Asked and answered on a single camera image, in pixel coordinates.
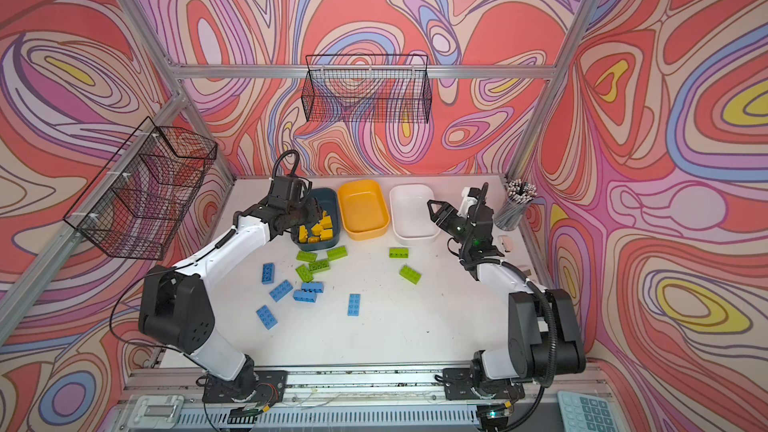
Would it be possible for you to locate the blue lego centre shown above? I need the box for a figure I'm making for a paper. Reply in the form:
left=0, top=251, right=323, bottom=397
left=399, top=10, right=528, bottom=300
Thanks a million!
left=347, top=293, right=361, bottom=317

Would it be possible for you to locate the blue lego far left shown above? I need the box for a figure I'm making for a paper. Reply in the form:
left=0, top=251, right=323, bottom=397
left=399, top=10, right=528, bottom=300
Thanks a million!
left=261, top=263, right=275, bottom=285

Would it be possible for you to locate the green lego middle cluster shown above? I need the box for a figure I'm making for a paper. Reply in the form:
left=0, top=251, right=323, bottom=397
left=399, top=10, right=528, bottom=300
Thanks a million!
left=308, top=259, right=330, bottom=274

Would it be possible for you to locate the green lego upper right cluster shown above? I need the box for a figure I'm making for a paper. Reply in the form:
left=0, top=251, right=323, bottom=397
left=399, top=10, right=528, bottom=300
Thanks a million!
left=327, top=246, right=348, bottom=261

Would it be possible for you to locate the teal calculator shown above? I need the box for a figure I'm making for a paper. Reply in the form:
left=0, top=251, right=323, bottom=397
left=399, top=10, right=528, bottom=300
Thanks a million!
left=557, top=390, right=621, bottom=432

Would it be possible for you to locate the back wall wire basket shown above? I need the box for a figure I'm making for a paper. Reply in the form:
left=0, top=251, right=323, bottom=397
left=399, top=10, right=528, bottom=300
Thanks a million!
left=301, top=53, right=433, bottom=124

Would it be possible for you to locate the dark teal plastic bin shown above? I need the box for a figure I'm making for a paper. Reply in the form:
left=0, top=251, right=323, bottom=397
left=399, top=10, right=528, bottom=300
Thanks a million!
left=291, top=188, right=342, bottom=252

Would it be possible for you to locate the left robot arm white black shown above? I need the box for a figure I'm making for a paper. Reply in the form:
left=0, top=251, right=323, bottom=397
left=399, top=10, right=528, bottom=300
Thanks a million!
left=138, top=174, right=323, bottom=382

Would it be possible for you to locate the yellow plastic bin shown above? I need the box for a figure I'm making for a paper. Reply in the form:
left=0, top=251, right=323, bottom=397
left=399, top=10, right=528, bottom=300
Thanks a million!
left=338, top=179, right=390, bottom=241

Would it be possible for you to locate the green lego plate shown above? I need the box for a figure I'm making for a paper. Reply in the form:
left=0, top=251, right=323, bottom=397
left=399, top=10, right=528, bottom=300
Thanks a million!
left=399, top=265, right=422, bottom=285

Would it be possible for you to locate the blue lego bottom left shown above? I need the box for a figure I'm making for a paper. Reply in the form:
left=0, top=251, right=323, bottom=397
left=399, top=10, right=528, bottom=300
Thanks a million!
left=256, top=305, right=278, bottom=330

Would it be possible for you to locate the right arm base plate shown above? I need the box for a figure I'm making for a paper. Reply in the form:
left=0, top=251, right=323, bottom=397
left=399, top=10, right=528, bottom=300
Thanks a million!
left=434, top=367, right=525, bottom=402

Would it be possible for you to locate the cup of pens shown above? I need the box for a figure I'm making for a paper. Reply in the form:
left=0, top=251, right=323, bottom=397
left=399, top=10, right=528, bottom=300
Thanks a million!
left=494, top=179, right=537, bottom=231

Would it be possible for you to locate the left wall wire basket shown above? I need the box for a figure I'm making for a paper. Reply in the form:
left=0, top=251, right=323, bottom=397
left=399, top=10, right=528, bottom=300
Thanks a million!
left=63, top=118, right=218, bottom=260

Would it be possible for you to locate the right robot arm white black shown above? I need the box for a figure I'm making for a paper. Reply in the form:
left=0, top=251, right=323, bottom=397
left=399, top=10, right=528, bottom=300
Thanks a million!
left=427, top=184, right=587, bottom=387

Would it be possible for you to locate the white plastic bin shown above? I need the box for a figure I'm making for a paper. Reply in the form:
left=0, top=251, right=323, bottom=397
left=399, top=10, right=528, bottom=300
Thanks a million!
left=389, top=184, right=439, bottom=246

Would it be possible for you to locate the blue lego stacked lower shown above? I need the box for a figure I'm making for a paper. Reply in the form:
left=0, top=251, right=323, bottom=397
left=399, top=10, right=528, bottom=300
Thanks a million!
left=293, top=289, right=317, bottom=303

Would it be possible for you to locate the front aluminium rail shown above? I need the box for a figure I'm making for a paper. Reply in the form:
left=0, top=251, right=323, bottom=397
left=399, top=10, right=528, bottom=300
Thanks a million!
left=106, top=362, right=623, bottom=431

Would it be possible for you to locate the wall wire basket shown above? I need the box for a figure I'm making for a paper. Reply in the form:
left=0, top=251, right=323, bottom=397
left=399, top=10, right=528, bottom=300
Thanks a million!
left=301, top=53, right=433, bottom=124
left=63, top=118, right=218, bottom=260

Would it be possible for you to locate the grey metal handle plate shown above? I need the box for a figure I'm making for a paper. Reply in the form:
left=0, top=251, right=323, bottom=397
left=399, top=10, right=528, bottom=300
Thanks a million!
left=127, top=395, right=185, bottom=430

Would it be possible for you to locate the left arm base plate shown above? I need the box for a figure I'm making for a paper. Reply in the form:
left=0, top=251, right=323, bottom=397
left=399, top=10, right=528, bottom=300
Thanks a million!
left=196, top=370, right=288, bottom=406

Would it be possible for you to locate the blue lego stacked upper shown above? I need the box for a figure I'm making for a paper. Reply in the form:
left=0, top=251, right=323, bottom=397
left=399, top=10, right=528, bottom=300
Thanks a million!
left=301, top=282, right=324, bottom=293

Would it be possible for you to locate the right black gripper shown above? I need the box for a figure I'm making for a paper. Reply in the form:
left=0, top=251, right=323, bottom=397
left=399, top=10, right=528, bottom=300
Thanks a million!
left=427, top=199, right=473, bottom=247

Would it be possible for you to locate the blue lego stacked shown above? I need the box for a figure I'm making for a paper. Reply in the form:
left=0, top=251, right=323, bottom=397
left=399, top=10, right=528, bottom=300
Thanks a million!
left=301, top=282, right=324, bottom=293
left=293, top=289, right=317, bottom=303

